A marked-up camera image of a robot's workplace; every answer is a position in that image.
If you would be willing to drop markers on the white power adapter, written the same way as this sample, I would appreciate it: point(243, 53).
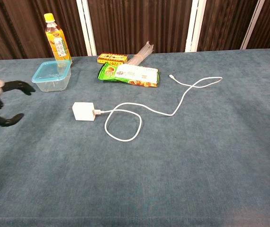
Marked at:
point(83, 111)

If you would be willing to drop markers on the clear container with blue lid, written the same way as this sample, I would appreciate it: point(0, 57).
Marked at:
point(52, 75)

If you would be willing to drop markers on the yellow cap tea bottle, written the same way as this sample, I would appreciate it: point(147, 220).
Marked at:
point(58, 45)

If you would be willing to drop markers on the yellow red cardboard box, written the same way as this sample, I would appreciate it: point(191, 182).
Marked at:
point(112, 58)

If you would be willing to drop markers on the green white snack packet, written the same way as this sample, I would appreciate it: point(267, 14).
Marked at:
point(135, 74)

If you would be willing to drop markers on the clear plastic bag of sticks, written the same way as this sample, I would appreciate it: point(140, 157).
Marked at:
point(141, 55)

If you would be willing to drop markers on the blue tablecloth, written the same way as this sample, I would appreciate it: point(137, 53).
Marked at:
point(173, 165)

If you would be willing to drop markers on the white screen frame post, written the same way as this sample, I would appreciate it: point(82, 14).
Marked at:
point(252, 26)
point(195, 23)
point(87, 26)

